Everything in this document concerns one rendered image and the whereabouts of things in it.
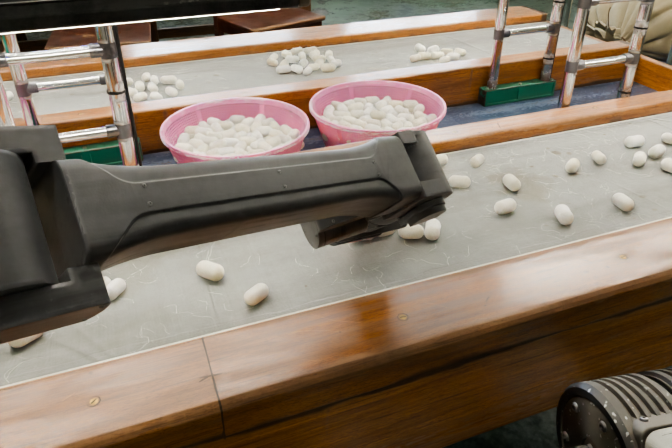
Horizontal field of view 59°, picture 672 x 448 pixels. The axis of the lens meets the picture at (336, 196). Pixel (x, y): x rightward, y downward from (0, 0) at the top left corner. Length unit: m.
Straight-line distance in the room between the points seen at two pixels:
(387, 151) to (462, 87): 0.92
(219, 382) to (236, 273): 0.20
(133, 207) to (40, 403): 0.31
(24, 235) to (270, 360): 0.33
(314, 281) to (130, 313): 0.22
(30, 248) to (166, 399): 0.29
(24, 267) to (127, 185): 0.08
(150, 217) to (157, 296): 0.39
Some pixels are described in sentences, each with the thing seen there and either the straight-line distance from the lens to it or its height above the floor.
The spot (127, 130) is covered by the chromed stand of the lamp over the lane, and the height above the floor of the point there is 0.84.
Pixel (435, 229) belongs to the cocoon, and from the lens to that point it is 0.81.
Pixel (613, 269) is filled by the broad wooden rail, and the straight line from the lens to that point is 0.79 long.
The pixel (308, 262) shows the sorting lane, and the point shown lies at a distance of 0.77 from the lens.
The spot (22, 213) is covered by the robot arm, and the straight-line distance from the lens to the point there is 0.34.
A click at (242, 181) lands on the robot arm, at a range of 0.41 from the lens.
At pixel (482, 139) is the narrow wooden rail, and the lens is 1.09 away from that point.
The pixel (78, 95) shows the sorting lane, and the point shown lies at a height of 0.74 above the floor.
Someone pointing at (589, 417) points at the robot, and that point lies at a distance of 0.61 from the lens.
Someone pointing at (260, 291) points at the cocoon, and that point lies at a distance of 0.71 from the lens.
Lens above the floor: 1.20
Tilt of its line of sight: 30 degrees down
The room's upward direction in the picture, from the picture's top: straight up
